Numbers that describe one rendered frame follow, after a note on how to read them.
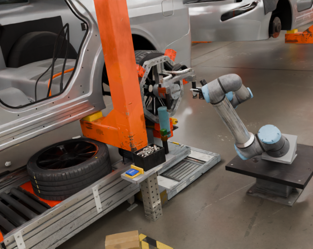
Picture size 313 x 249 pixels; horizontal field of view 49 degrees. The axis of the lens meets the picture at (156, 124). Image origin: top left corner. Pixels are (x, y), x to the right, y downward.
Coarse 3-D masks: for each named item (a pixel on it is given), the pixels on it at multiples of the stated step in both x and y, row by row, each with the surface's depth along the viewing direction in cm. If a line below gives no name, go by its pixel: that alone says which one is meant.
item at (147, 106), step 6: (144, 84) 290; (150, 84) 301; (144, 90) 297; (150, 96) 298; (156, 96) 304; (156, 102) 325; (162, 102) 311; (150, 108) 323; (156, 108) 319; (156, 114) 308
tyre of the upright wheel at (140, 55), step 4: (136, 52) 292; (140, 52) 289; (144, 52) 287; (148, 52) 285; (152, 52) 288; (156, 52) 292; (160, 52) 295; (136, 56) 284; (140, 56) 281; (144, 56) 282; (148, 56) 285; (152, 56) 288; (156, 56) 292; (136, 60) 279; (140, 60) 279; (144, 60) 282; (140, 64) 280; (144, 116) 293; (148, 120) 298; (148, 124) 299; (152, 124) 303
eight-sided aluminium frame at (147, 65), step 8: (160, 56) 291; (144, 64) 278; (152, 64) 278; (168, 64) 299; (144, 80) 275; (144, 104) 279; (176, 104) 309; (144, 112) 280; (168, 112) 309; (152, 120) 296
